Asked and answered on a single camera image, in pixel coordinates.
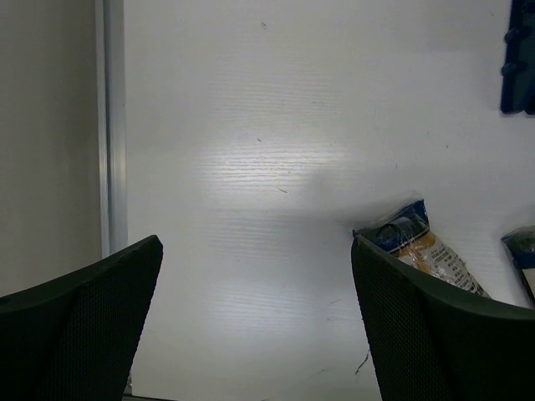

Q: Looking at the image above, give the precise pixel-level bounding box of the spaghetti bag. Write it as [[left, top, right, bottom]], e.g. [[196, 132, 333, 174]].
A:
[[501, 226, 534, 306], [352, 198, 489, 297]]

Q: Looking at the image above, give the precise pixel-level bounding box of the blue stacked tray shelf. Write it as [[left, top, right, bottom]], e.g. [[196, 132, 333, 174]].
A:
[[500, 0, 534, 116]]

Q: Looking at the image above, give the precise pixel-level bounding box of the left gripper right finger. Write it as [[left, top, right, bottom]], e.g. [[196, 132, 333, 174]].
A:
[[351, 236, 534, 400]]

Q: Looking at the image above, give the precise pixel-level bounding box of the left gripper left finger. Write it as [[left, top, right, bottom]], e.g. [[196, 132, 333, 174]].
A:
[[1, 235, 163, 400]]

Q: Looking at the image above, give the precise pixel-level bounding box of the aluminium table edge rail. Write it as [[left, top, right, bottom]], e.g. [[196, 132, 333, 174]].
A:
[[95, 0, 128, 257]]

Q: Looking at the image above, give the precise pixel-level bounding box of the leftmost spaghetti bag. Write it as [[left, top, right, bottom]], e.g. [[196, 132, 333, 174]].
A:
[[352, 198, 489, 297]]

